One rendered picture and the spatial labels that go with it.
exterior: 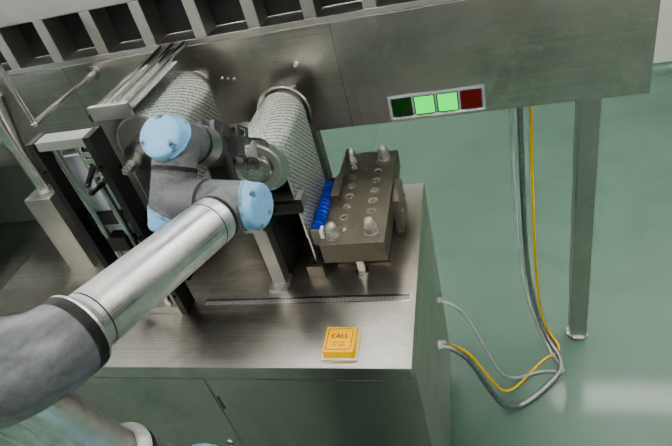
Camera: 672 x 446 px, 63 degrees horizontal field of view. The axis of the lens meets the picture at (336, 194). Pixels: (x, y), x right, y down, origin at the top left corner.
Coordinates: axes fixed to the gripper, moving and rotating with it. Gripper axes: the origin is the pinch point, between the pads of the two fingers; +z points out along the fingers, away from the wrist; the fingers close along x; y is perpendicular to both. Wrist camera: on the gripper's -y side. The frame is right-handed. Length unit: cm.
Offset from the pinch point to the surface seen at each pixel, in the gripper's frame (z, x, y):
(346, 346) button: 6.0, -17.3, -40.2
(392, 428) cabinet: 25, -23, -64
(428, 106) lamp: 34, -36, 16
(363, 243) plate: 15.9, -20.3, -18.4
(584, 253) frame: 93, -80, -28
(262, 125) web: 6.2, -0.4, 10.4
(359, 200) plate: 28.7, -17.1, -7.6
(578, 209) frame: 80, -77, -13
